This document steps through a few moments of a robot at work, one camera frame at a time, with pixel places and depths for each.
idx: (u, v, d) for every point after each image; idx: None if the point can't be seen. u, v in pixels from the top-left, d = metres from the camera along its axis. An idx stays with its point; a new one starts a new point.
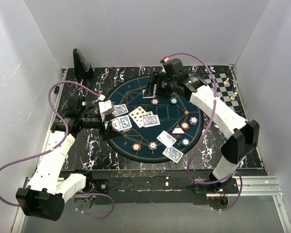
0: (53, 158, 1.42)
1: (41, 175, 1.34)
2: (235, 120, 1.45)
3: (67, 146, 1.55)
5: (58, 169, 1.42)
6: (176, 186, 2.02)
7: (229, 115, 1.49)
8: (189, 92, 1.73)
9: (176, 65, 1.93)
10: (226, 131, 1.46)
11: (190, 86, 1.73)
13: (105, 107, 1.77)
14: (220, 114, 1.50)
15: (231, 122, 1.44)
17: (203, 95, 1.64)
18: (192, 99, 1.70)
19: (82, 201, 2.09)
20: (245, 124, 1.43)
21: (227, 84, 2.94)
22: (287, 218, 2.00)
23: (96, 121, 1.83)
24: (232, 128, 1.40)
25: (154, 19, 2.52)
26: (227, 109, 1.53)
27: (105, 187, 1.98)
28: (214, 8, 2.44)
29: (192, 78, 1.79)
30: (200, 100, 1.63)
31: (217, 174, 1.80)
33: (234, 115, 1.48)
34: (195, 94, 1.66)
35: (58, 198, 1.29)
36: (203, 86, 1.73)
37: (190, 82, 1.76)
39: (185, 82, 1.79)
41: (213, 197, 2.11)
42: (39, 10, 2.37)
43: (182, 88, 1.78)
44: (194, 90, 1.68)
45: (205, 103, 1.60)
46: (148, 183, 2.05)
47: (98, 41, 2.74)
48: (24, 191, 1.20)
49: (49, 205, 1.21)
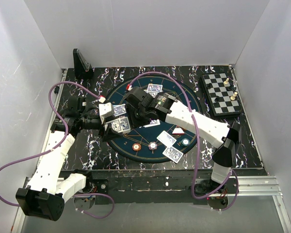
0: (52, 158, 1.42)
1: (41, 175, 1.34)
2: (218, 128, 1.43)
3: (67, 146, 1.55)
5: (58, 169, 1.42)
6: (176, 186, 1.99)
7: (210, 125, 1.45)
8: (163, 115, 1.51)
9: (137, 92, 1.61)
10: (214, 142, 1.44)
11: (162, 107, 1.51)
13: (105, 109, 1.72)
14: (202, 127, 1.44)
15: (216, 132, 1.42)
17: (178, 112, 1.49)
18: (169, 119, 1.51)
19: (82, 201, 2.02)
20: (229, 128, 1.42)
21: (227, 84, 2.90)
22: (288, 218, 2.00)
23: (96, 122, 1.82)
24: (220, 138, 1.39)
25: (154, 19, 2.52)
26: (205, 119, 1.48)
27: (105, 187, 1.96)
28: (214, 8, 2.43)
29: (158, 98, 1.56)
30: (177, 119, 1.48)
31: (214, 178, 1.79)
33: (215, 124, 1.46)
34: (170, 115, 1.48)
35: (58, 199, 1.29)
36: (174, 103, 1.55)
37: (159, 103, 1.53)
39: (153, 104, 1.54)
41: (213, 197, 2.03)
42: (39, 10, 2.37)
43: (155, 112, 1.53)
44: (168, 110, 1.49)
45: (183, 121, 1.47)
46: (148, 183, 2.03)
47: (98, 41, 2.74)
48: (23, 191, 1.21)
49: (49, 205, 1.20)
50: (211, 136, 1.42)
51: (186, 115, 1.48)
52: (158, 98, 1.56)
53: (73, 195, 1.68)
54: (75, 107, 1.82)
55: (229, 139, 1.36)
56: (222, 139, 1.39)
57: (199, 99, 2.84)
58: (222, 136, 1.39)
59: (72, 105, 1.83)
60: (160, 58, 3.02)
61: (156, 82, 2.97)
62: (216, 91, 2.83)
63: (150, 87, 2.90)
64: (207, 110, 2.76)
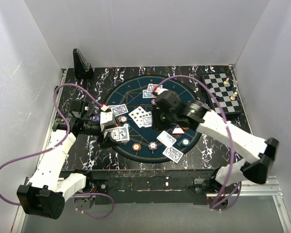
0: (53, 156, 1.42)
1: (42, 173, 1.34)
2: (255, 143, 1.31)
3: (68, 145, 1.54)
5: (59, 167, 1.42)
6: (176, 186, 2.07)
7: (246, 138, 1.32)
8: (195, 124, 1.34)
9: (169, 97, 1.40)
10: (248, 158, 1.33)
11: (195, 115, 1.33)
13: (106, 118, 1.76)
14: (238, 141, 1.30)
15: (253, 147, 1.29)
17: (211, 123, 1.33)
18: (199, 128, 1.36)
19: (82, 201, 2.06)
20: (266, 144, 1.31)
21: (227, 84, 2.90)
22: (288, 218, 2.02)
23: (96, 127, 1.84)
24: (257, 155, 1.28)
25: (154, 19, 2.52)
26: (242, 131, 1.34)
27: (105, 187, 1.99)
28: (214, 8, 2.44)
29: (191, 106, 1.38)
30: (210, 129, 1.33)
31: (219, 180, 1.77)
33: (251, 137, 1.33)
34: (204, 124, 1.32)
35: (58, 197, 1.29)
36: (207, 112, 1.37)
37: (192, 111, 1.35)
39: (186, 112, 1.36)
41: (213, 197, 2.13)
42: (39, 10, 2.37)
43: (187, 121, 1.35)
44: (202, 121, 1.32)
45: (217, 132, 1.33)
46: (148, 183, 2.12)
47: (98, 41, 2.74)
48: (24, 188, 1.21)
49: (49, 202, 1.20)
50: (246, 151, 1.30)
51: (220, 126, 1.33)
52: (191, 106, 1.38)
53: (73, 195, 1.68)
54: (78, 110, 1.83)
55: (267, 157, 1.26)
56: (259, 155, 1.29)
57: (199, 99, 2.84)
58: (259, 152, 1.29)
59: (75, 108, 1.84)
60: (160, 58, 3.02)
61: (156, 82, 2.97)
62: (216, 91, 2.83)
63: (150, 87, 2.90)
64: None
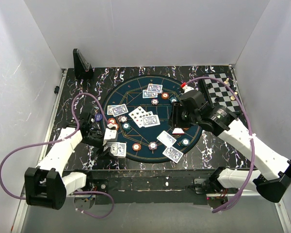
0: (62, 146, 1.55)
1: (51, 158, 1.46)
2: (277, 162, 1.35)
3: (75, 141, 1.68)
5: (66, 157, 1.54)
6: (176, 186, 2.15)
7: (269, 156, 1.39)
8: (219, 129, 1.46)
9: (197, 98, 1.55)
10: (267, 174, 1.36)
11: (220, 121, 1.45)
13: (109, 135, 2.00)
14: (260, 156, 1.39)
15: (274, 164, 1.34)
17: (236, 132, 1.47)
18: (222, 135, 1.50)
19: (82, 201, 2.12)
20: (288, 165, 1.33)
21: (226, 84, 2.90)
22: (287, 218, 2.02)
23: (99, 140, 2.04)
24: (276, 172, 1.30)
25: (154, 19, 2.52)
26: (266, 149, 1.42)
27: (105, 187, 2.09)
28: (214, 8, 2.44)
29: (218, 111, 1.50)
30: (234, 138, 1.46)
31: (221, 181, 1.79)
33: (275, 155, 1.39)
34: (228, 132, 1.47)
35: (62, 186, 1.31)
36: (234, 121, 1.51)
37: (218, 116, 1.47)
39: (211, 115, 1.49)
41: (213, 197, 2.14)
42: (38, 10, 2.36)
43: (211, 124, 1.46)
44: (227, 128, 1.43)
45: (239, 141, 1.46)
46: (148, 183, 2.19)
47: (98, 41, 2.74)
48: (31, 171, 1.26)
49: (56, 185, 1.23)
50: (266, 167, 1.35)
51: (244, 137, 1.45)
52: (217, 111, 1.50)
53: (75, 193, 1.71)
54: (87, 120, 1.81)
55: (286, 176, 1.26)
56: (279, 174, 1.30)
57: None
58: (280, 171, 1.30)
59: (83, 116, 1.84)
60: (160, 58, 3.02)
61: (156, 82, 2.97)
62: (216, 91, 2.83)
63: (150, 87, 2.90)
64: None
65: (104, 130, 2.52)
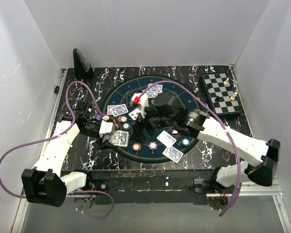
0: (58, 143, 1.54)
1: (47, 158, 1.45)
2: (256, 147, 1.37)
3: (72, 136, 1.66)
5: (64, 153, 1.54)
6: (176, 187, 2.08)
7: (247, 142, 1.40)
8: (195, 132, 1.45)
9: (172, 103, 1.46)
10: (251, 161, 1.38)
11: (195, 124, 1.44)
13: (105, 129, 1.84)
14: (240, 145, 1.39)
15: (254, 150, 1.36)
17: (211, 129, 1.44)
18: (201, 136, 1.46)
19: (82, 201, 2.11)
20: (267, 146, 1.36)
21: (227, 84, 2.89)
22: (288, 218, 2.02)
23: (96, 130, 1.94)
24: (259, 157, 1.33)
25: (154, 19, 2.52)
26: (242, 136, 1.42)
27: (105, 187, 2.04)
28: (214, 8, 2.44)
29: (190, 114, 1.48)
30: (211, 136, 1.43)
31: (220, 180, 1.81)
33: (252, 141, 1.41)
34: (203, 132, 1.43)
35: (61, 185, 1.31)
36: (206, 120, 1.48)
37: (191, 119, 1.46)
39: (185, 121, 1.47)
41: (213, 197, 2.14)
42: (39, 10, 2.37)
43: (187, 129, 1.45)
44: (202, 128, 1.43)
45: (217, 138, 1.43)
46: (148, 183, 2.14)
47: (98, 41, 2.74)
48: (29, 172, 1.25)
49: (54, 185, 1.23)
50: (249, 155, 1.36)
51: (220, 132, 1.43)
52: (189, 114, 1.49)
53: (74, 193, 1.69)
54: (84, 109, 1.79)
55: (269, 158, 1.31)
56: (262, 158, 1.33)
57: (199, 99, 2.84)
58: (262, 155, 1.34)
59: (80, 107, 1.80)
60: (160, 58, 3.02)
61: (156, 82, 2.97)
62: (216, 91, 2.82)
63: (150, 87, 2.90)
64: (207, 110, 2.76)
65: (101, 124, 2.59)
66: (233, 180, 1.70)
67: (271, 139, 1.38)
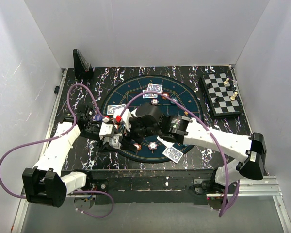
0: (59, 144, 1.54)
1: (48, 158, 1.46)
2: (240, 142, 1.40)
3: (73, 137, 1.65)
5: (65, 153, 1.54)
6: (176, 186, 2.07)
7: (231, 140, 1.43)
8: (180, 138, 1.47)
9: (155, 111, 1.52)
10: (238, 157, 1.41)
11: (178, 130, 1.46)
13: (105, 131, 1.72)
14: (224, 143, 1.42)
15: (238, 146, 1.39)
17: (194, 132, 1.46)
18: (186, 141, 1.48)
19: (82, 201, 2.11)
20: (250, 141, 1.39)
21: (227, 84, 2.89)
22: (288, 218, 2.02)
23: (97, 133, 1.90)
24: (244, 152, 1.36)
25: (154, 19, 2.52)
26: (224, 134, 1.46)
27: (105, 187, 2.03)
28: (214, 8, 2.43)
29: (172, 121, 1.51)
30: (195, 139, 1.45)
31: (218, 181, 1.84)
33: (235, 137, 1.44)
34: (188, 136, 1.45)
35: (61, 185, 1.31)
36: (189, 124, 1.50)
37: (174, 125, 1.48)
39: (169, 127, 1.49)
41: (213, 197, 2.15)
42: (39, 10, 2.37)
43: (172, 137, 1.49)
44: (185, 133, 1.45)
45: (202, 140, 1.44)
46: (148, 183, 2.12)
47: (98, 41, 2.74)
48: (30, 171, 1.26)
49: (55, 184, 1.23)
50: (234, 151, 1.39)
51: (203, 134, 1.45)
52: (172, 121, 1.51)
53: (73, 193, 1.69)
54: (84, 112, 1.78)
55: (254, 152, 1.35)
56: (247, 153, 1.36)
57: (199, 99, 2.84)
58: (246, 149, 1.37)
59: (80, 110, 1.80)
60: (160, 58, 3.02)
61: (156, 82, 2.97)
62: (216, 91, 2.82)
63: (150, 87, 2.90)
64: (207, 110, 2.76)
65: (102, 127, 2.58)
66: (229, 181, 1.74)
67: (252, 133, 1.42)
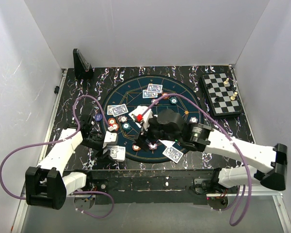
0: (62, 146, 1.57)
1: (52, 158, 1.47)
2: (265, 154, 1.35)
3: (75, 142, 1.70)
5: (67, 157, 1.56)
6: (176, 187, 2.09)
7: (255, 150, 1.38)
8: (202, 146, 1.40)
9: (179, 120, 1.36)
10: (262, 168, 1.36)
11: (201, 139, 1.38)
13: (110, 138, 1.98)
14: (248, 154, 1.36)
15: (263, 158, 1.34)
17: (217, 142, 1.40)
18: (207, 150, 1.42)
19: (82, 201, 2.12)
20: (275, 152, 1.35)
21: (227, 84, 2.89)
22: (287, 218, 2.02)
23: (99, 142, 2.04)
24: (269, 164, 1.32)
25: (154, 19, 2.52)
26: (249, 144, 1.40)
27: (105, 187, 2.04)
28: (214, 8, 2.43)
29: (194, 129, 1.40)
30: (218, 149, 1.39)
31: (223, 182, 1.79)
33: (260, 148, 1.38)
34: (211, 146, 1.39)
35: (62, 186, 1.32)
36: (211, 132, 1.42)
37: (196, 134, 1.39)
39: (191, 136, 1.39)
41: (213, 197, 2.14)
42: (39, 10, 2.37)
43: (194, 145, 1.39)
44: (207, 141, 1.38)
45: (225, 150, 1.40)
46: (148, 183, 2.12)
47: (98, 41, 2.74)
48: (33, 170, 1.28)
49: (56, 183, 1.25)
50: (258, 163, 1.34)
51: (226, 144, 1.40)
52: (194, 129, 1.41)
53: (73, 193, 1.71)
54: (87, 122, 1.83)
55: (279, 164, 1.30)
56: (271, 164, 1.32)
57: (199, 99, 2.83)
58: (271, 161, 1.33)
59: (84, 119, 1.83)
60: (160, 58, 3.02)
61: (156, 82, 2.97)
62: (216, 91, 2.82)
63: (150, 87, 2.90)
64: (207, 110, 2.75)
65: (105, 132, 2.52)
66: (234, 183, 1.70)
67: (277, 144, 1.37)
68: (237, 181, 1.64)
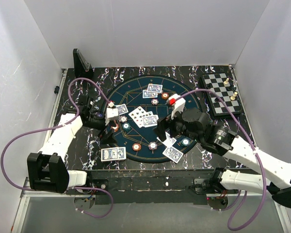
0: (63, 132, 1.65)
1: (52, 143, 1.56)
2: (285, 170, 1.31)
3: (76, 127, 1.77)
5: (68, 141, 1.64)
6: (176, 187, 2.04)
7: (276, 165, 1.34)
8: (223, 151, 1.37)
9: (203, 120, 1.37)
10: (279, 184, 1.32)
11: (223, 143, 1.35)
13: (113, 113, 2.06)
14: (268, 167, 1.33)
15: (283, 174, 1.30)
17: (239, 149, 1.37)
18: (228, 155, 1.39)
19: (82, 201, 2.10)
20: None
21: (227, 84, 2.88)
22: (287, 218, 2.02)
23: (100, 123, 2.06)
24: (288, 181, 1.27)
25: (154, 19, 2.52)
26: (271, 158, 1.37)
27: (105, 187, 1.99)
28: (214, 8, 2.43)
29: (218, 132, 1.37)
30: (239, 156, 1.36)
31: (225, 185, 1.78)
33: (282, 164, 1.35)
34: (232, 151, 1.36)
35: (64, 171, 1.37)
36: (235, 139, 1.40)
37: (219, 137, 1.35)
39: (214, 138, 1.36)
41: (213, 197, 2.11)
42: (38, 10, 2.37)
43: (215, 147, 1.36)
44: (230, 147, 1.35)
45: (246, 158, 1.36)
46: (148, 183, 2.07)
47: (98, 41, 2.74)
48: (34, 156, 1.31)
49: (58, 168, 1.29)
50: (277, 177, 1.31)
51: (249, 153, 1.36)
52: (218, 132, 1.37)
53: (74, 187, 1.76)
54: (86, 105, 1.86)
55: None
56: None
57: (199, 99, 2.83)
58: None
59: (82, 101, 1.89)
60: (160, 58, 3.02)
61: (155, 82, 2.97)
62: (216, 91, 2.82)
63: (150, 87, 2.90)
64: (207, 110, 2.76)
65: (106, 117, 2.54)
66: (240, 188, 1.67)
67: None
68: (240, 186, 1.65)
